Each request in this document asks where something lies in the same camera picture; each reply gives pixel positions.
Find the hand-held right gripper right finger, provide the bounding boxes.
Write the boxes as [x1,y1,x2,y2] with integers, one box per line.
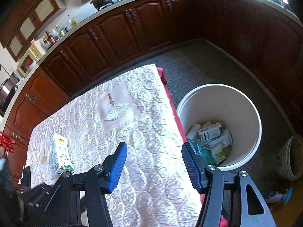
[181,142,276,227]

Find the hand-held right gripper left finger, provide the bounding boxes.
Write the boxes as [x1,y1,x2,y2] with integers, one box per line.
[40,142,128,227]

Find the white green-print plastic bag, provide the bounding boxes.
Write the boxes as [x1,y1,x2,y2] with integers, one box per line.
[211,144,231,166]

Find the white round trash bin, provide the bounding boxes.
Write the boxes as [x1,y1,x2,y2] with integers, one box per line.
[176,83,262,171]

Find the green packet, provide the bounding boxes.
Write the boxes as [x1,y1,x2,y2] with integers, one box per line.
[201,148,217,165]

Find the light blue packet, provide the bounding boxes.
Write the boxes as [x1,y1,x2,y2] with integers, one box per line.
[188,141,205,154]

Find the black flat object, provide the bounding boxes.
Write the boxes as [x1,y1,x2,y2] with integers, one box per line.
[18,166,32,186]

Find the dark fuzzy clothing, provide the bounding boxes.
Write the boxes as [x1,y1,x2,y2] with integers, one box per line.
[0,157,22,227]

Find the white box with green print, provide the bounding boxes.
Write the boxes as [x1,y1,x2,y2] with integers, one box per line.
[198,122,224,142]

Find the flat white plastic wrapper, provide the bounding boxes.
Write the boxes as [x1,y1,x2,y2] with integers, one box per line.
[208,129,233,149]

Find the white and green milk carton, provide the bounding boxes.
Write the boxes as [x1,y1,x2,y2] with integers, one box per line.
[50,132,75,174]

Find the red hanging decoration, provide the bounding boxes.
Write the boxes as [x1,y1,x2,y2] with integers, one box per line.
[0,131,16,152]

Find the blue and white shoe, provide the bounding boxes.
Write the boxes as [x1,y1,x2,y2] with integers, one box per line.
[264,187,294,205]

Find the dirty grey bucket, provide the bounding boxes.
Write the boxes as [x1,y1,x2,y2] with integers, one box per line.
[283,134,303,181]

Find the black kitchen appliance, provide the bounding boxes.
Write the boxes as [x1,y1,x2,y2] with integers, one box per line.
[0,72,20,114]

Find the cream microwave with red front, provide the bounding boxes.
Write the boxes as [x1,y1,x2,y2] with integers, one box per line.
[16,54,39,77]

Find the dark wooden base cabinets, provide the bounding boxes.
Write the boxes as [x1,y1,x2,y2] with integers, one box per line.
[3,0,303,187]

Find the pale yellow box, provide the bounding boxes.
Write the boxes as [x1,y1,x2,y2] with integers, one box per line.
[25,43,44,61]

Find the dark sauce bottle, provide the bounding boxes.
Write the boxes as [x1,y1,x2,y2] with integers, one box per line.
[41,36,51,50]

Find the yellow cooking oil bottle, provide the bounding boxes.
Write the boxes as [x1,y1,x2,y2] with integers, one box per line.
[67,14,78,28]

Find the gas stove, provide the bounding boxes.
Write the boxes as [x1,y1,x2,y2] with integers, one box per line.
[96,0,149,11]

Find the metal cooking pot with lid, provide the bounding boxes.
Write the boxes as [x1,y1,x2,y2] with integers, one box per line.
[90,0,114,9]

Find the wooden wall cabinets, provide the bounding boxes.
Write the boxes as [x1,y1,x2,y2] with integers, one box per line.
[0,0,69,62]

